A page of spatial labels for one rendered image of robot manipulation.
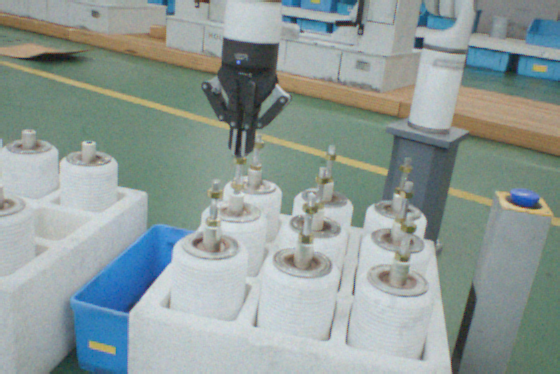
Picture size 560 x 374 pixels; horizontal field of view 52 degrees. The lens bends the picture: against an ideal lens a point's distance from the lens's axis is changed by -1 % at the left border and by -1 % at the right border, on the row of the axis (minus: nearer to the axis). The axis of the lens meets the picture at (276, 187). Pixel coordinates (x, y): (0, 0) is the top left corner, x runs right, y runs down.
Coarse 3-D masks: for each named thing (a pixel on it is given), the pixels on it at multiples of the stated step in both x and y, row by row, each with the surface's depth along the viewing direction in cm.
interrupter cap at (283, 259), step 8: (288, 248) 75; (280, 256) 73; (288, 256) 73; (320, 256) 74; (280, 264) 71; (288, 264) 71; (312, 264) 73; (320, 264) 72; (328, 264) 72; (288, 272) 69; (296, 272) 70; (304, 272) 70; (312, 272) 70; (320, 272) 70; (328, 272) 70
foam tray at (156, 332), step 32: (352, 256) 92; (160, 288) 77; (256, 288) 79; (352, 288) 83; (160, 320) 70; (192, 320) 71; (256, 320) 77; (160, 352) 72; (192, 352) 71; (224, 352) 70; (256, 352) 69; (288, 352) 68; (320, 352) 68; (352, 352) 68; (448, 352) 70
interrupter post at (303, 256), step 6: (300, 246) 71; (306, 246) 71; (312, 246) 71; (300, 252) 71; (306, 252) 71; (312, 252) 71; (294, 258) 72; (300, 258) 71; (306, 258) 71; (312, 258) 72; (300, 264) 71; (306, 264) 71
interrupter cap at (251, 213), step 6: (222, 204) 87; (246, 204) 88; (252, 204) 88; (222, 210) 85; (246, 210) 86; (252, 210) 86; (258, 210) 86; (222, 216) 83; (228, 216) 83; (234, 216) 84; (240, 216) 84; (246, 216) 84; (252, 216) 84; (258, 216) 84; (228, 222) 82; (234, 222) 82; (240, 222) 82; (246, 222) 82
